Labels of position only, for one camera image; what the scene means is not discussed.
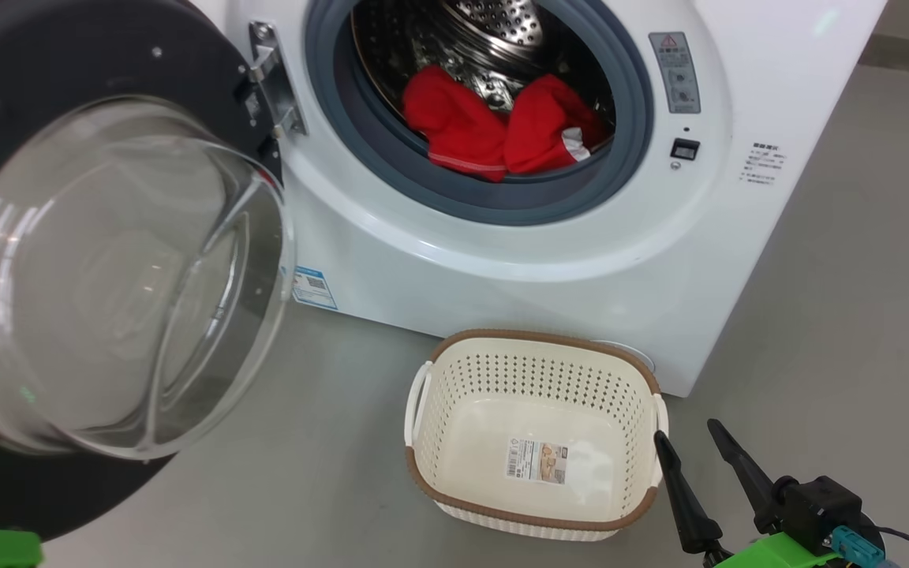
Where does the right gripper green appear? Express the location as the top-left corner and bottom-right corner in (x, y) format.
(654, 419), (846, 568)

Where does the red and white garment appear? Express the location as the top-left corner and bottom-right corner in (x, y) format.
(503, 74), (607, 174)
(402, 65), (511, 182)

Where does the black round glass washer door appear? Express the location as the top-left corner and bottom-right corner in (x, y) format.
(0, 0), (297, 545)

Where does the printed product label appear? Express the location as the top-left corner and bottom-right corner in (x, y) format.
(506, 438), (568, 484)

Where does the cream perforated basket brown rim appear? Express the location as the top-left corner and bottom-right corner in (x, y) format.
(404, 329), (670, 542)

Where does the white front-load washing machine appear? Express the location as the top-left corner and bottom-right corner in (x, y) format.
(186, 0), (889, 398)

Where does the metal door hinge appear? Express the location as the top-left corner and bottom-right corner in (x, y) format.
(248, 21), (307, 139)

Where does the round white drain cover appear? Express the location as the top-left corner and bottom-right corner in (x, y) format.
(593, 341), (653, 372)

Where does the blue energy label sticker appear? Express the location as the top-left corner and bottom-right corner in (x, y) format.
(293, 267), (339, 311)

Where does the grey warning label plate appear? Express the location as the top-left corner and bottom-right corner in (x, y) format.
(649, 32), (701, 115)

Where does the teal cable connector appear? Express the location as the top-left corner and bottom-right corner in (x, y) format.
(832, 527), (885, 565)

